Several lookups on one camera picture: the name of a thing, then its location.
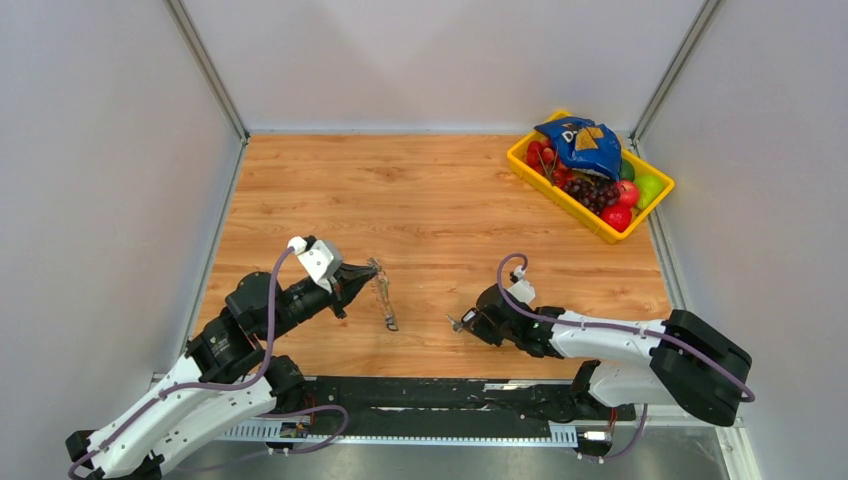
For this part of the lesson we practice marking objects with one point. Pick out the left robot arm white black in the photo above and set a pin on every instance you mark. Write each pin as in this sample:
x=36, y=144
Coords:
x=227, y=374

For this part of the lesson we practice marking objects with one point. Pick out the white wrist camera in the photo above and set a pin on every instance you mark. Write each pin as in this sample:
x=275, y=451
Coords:
x=320, y=259
x=521, y=290

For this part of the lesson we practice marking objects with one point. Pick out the red peach fruit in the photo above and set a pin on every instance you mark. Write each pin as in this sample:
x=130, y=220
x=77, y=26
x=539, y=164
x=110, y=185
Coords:
x=629, y=194

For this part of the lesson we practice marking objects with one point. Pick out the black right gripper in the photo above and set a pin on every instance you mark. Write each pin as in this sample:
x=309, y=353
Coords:
x=481, y=330

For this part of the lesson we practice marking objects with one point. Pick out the red cherries bunch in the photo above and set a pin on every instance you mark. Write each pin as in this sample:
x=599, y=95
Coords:
x=541, y=157

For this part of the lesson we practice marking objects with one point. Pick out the green apple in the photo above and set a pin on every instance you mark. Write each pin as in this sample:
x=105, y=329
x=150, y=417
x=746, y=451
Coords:
x=650, y=187

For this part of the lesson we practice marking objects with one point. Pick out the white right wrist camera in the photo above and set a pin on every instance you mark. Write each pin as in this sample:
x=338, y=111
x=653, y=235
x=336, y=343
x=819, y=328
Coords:
x=521, y=290

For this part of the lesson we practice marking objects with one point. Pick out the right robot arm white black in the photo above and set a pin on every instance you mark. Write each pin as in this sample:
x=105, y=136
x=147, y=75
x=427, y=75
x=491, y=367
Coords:
x=680, y=360

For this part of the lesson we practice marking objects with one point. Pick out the blue chips bag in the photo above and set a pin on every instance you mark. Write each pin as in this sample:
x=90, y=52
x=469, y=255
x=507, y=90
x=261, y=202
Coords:
x=584, y=145

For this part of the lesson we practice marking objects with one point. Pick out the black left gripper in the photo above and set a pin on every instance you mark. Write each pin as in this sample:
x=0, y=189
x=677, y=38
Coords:
x=347, y=285

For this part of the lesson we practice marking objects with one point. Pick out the purple grape bunch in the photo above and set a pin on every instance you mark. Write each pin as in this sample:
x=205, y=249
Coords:
x=594, y=194

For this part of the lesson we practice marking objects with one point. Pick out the metal key organizer ring plate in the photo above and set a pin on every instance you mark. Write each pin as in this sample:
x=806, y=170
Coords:
x=381, y=288

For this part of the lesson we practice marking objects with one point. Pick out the red apple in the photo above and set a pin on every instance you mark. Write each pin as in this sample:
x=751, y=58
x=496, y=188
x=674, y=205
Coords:
x=618, y=217

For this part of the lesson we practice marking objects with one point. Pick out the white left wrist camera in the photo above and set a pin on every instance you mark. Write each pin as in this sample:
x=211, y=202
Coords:
x=320, y=259

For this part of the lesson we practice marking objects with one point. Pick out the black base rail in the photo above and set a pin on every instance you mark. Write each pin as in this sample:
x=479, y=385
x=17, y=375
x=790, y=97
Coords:
x=439, y=411

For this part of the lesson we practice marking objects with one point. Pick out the yellow plastic bin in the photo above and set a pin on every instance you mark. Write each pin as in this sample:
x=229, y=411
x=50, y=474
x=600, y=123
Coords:
x=631, y=166

